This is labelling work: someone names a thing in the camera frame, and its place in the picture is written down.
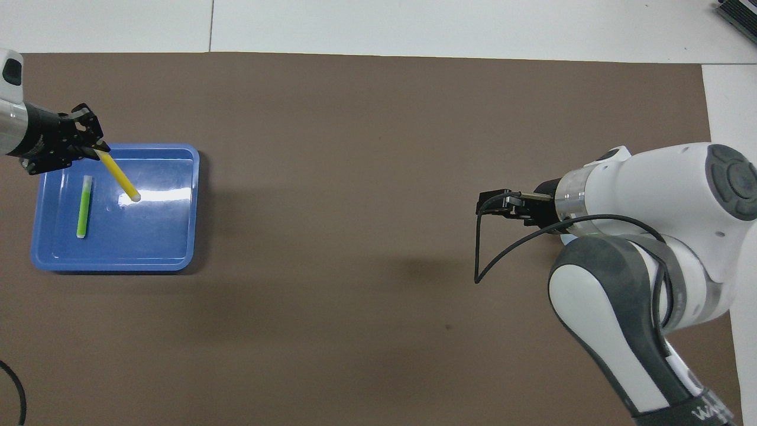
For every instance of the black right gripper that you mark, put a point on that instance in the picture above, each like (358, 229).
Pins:
(547, 207)

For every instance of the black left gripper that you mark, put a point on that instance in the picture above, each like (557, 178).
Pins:
(50, 136)

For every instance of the yellow pen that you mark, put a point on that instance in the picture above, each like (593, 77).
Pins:
(118, 176)

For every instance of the green pen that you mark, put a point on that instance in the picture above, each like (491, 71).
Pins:
(84, 207)

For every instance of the blue plastic tray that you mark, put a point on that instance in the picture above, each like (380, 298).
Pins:
(154, 248)

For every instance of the brown table mat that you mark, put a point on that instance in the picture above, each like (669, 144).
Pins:
(331, 177)

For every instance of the grey laptop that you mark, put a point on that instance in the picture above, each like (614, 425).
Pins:
(742, 12)

